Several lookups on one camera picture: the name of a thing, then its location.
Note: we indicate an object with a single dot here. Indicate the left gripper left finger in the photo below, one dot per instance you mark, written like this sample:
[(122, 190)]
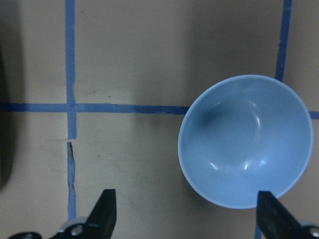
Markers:
[(102, 219)]

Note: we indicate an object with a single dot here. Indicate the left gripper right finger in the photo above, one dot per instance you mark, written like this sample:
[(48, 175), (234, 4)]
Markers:
[(275, 221)]

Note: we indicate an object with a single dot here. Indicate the blue bowl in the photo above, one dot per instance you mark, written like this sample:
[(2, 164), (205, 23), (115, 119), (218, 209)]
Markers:
[(245, 134)]

